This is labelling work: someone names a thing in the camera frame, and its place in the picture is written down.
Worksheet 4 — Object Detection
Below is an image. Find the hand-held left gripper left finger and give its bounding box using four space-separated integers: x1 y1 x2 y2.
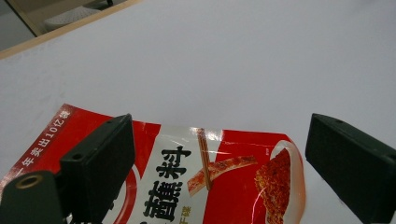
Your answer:
59 113 136 224

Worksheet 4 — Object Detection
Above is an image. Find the white table cover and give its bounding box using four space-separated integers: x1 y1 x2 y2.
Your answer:
0 0 396 224

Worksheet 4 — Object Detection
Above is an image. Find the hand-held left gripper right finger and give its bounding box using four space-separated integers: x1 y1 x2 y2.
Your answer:
304 112 396 224

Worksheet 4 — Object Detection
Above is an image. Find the wooden table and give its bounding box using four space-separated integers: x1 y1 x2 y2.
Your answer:
0 0 145 61

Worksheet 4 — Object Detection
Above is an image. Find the white perforated object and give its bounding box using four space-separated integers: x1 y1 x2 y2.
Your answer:
42 5 103 33

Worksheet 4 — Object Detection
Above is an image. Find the red seasoning packet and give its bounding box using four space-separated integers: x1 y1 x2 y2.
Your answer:
0 103 308 224

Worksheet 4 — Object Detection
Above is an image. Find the wooden desk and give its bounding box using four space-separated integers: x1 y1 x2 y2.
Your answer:
5 0 134 37

